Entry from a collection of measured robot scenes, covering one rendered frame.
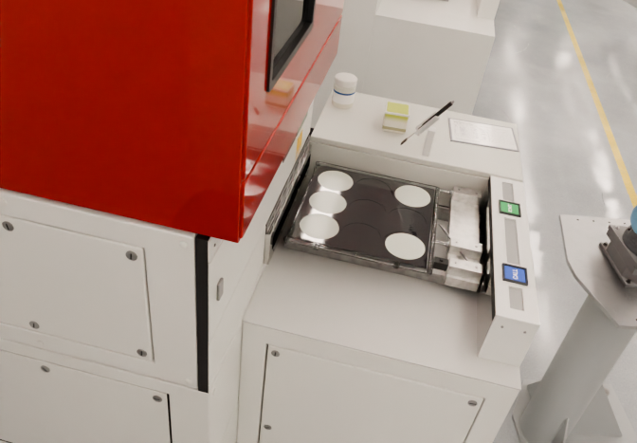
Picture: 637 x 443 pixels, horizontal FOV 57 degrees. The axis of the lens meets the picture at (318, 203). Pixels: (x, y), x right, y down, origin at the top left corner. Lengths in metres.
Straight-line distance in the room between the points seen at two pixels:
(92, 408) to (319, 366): 0.51
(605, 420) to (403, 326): 1.18
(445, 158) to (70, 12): 1.18
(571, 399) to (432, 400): 0.79
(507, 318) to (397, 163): 0.62
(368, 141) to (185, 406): 0.90
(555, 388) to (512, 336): 0.80
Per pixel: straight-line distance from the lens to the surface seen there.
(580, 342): 1.99
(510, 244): 1.51
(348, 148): 1.73
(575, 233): 1.89
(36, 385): 1.49
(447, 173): 1.74
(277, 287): 1.44
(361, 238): 1.49
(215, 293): 1.06
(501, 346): 1.38
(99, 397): 1.41
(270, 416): 1.62
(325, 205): 1.57
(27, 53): 0.92
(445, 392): 1.41
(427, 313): 1.46
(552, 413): 2.21
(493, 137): 1.93
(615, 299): 1.72
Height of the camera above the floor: 1.84
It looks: 37 degrees down
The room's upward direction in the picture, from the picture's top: 8 degrees clockwise
